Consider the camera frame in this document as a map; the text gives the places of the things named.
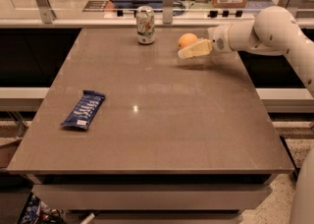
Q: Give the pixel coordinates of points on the metal post centre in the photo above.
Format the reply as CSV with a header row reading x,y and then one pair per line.
x,y
167,12

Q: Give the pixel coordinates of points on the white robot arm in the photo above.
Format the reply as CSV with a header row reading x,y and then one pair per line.
x,y
274,29

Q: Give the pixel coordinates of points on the metal post left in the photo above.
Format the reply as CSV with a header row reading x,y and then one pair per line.
x,y
46,13

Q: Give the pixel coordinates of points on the white green soda can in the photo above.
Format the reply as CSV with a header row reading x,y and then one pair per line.
x,y
145,25

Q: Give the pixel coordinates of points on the orange fruit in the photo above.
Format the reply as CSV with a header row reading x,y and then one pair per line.
x,y
186,39

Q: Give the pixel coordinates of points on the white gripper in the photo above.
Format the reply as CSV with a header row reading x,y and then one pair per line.
x,y
218,40

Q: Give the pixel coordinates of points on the blue rxbar wrapper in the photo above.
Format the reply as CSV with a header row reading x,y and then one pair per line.
x,y
85,110

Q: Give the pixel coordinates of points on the grey drawer front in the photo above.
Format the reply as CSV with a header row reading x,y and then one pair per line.
x,y
152,197

